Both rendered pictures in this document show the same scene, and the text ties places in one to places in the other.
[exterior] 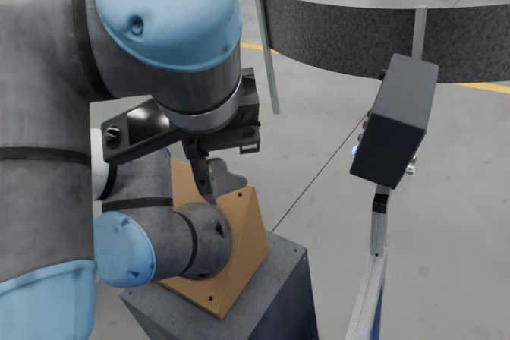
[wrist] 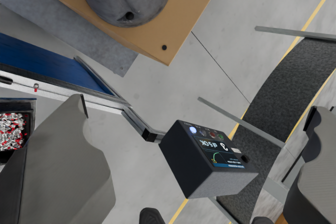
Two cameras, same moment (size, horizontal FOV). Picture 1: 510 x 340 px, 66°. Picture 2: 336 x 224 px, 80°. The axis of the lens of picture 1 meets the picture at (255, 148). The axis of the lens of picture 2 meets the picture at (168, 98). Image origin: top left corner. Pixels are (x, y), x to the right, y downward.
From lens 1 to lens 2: 0.44 m
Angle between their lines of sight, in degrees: 32
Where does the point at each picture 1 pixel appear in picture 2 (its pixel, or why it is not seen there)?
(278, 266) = (107, 53)
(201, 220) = not seen: outside the picture
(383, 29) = (280, 119)
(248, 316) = (54, 23)
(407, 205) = (174, 94)
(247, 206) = (149, 53)
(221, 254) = (100, 14)
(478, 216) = (160, 125)
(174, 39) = not seen: outside the picture
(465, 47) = (249, 154)
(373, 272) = (111, 106)
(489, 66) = not seen: hidden behind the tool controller
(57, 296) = not seen: outside the picture
